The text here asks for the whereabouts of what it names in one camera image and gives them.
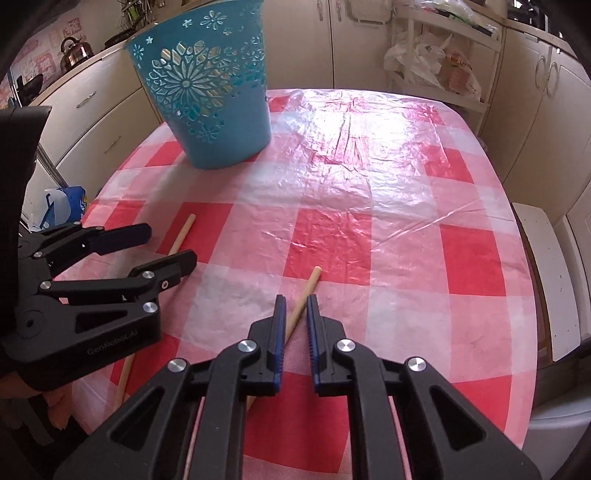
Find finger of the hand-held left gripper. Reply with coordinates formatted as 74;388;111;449
18;223;153;269
40;249;198;334

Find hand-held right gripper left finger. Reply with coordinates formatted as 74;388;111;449
53;294;287;480

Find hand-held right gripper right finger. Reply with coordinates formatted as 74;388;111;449
307;294;541;480

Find wooden chopstick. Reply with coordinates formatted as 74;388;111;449
113;213;197;407
245;266;322;411

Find teal perforated plastic basket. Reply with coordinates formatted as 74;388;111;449
124;0;272;171

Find blue plastic bag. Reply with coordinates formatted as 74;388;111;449
30;186;88;232

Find cream drawer cabinet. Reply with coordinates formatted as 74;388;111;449
18;44;163;223

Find black wok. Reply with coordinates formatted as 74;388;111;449
15;74;45;105

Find red checkered tablecloth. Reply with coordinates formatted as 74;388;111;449
74;88;539;480

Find shiny metal kettle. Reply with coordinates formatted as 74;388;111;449
60;37;96;73

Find white bench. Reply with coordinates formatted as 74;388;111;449
512;203;584;363

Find white appliance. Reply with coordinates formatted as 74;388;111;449
526;401;591;480

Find white plastic bags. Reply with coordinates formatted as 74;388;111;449
385;34;484;101

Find cream panelled base cabinets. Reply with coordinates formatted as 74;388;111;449
480;25;591;223

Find white rolling cart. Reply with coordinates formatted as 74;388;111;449
385;0;505;136

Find pink wall poster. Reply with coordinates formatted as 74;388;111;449
8;18;71;99

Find wall utensil rack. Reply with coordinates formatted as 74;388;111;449
117;0;168;28

